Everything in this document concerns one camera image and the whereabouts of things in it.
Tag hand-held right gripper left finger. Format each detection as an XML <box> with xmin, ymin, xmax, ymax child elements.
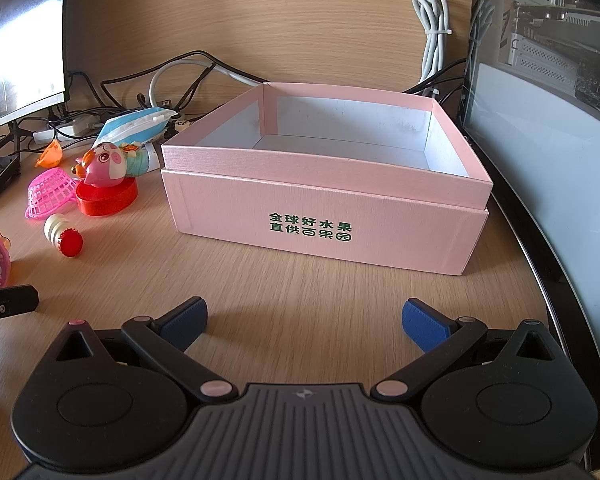
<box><xmin>55</xmin><ymin>296</ymin><xmax>236</xmax><ymax>406</ymax></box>

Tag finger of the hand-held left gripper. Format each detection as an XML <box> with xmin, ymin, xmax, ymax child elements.
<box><xmin>0</xmin><ymin>285</ymin><xmax>39</xmax><ymax>346</ymax></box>

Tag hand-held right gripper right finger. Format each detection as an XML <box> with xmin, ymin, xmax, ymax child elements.
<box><xmin>370</xmin><ymin>298</ymin><xmax>556</xmax><ymax>404</ymax></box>

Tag pink mesh basket toy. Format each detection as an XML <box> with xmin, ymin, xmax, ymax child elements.
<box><xmin>25</xmin><ymin>169</ymin><xmax>79</xmax><ymax>221</ymax></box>

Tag orange plastic toy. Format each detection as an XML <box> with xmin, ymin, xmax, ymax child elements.
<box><xmin>36</xmin><ymin>141</ymin><xmax>63</xmax><ymax>170</ymax></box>

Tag pink cardboard box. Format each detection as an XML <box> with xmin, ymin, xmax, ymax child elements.
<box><xmin>161</xmin><ymin>81</ymin><xmax>494</xmax><ymax>277</ymax></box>

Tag blue white tissue packet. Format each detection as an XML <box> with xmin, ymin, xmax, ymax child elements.
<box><xmin>96</xmin><ymin>106</ymin><xmax>178</xmax><ymax>148</ymax></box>

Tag wooden desktop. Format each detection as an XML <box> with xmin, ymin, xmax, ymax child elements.
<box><xmin>0</xmin><ymin>100</ymin><xmax>588</xmax><ymax>480</ymax></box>

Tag white red stamp toy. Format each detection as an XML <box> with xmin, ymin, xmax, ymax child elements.
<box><xmin>43</xmin><ymin>214</ymin><xmax>84</xmax><ymax>257</ymax></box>

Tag white power strip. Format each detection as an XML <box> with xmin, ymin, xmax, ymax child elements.
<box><xmin>32</xmin><ymin>112</ymin><xmax>106</xmax><ymax>142</ymax></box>

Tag glass-sided computer case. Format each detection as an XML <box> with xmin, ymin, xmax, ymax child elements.
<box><xmin>460</xmin><ymin>0</ymin><xmax>600</xmax><ymax>471</ymax></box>

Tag black computer monitor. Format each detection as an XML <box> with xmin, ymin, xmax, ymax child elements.
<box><xmin>0</xmin><ymin>0</ymin><xmax>70</xmax><ymax>161</ymax></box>

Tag black cables beside computer case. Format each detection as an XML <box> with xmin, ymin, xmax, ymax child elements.
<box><xmin>405</xmin><ymin>60</ymin><xmax>473</xmax><ymax>98</ymax></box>

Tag grey looped cable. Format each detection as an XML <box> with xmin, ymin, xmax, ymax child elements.
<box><xmin>149</xmin><ymin>57</ymin><xmax>266</xmax><ymax>111</ymax></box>

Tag bundled white cable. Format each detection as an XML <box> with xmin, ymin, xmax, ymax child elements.
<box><xmin>411</xmin><ymin>0</ymin><xmax>452</xmax><ymax>81</ymax></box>

